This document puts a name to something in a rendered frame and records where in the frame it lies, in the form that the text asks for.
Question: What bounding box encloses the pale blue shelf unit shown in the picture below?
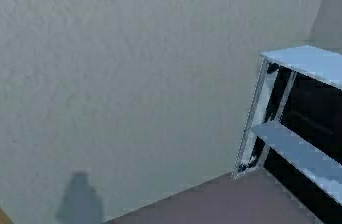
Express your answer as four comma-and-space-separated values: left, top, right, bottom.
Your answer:
232, 44, 342, 224

